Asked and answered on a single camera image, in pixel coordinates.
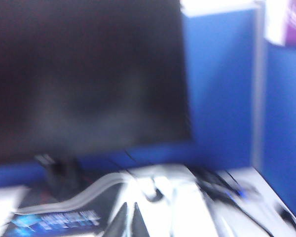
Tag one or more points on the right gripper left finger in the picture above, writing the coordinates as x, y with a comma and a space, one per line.
121, 224

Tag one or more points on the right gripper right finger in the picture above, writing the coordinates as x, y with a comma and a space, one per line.
140, 224

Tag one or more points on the white power strip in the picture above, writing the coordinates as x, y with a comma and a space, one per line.
177, 187

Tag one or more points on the dark printed mouse pad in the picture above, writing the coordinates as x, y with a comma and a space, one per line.
64, 222

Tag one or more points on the black monitor stand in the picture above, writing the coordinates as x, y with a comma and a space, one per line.
64, 177

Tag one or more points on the black power adapter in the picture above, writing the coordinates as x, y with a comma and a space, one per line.
212, 182

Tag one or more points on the black ASUS monitor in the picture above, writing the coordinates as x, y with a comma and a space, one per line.
88, 74

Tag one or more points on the blue office partition panel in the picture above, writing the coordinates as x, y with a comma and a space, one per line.
224, 86

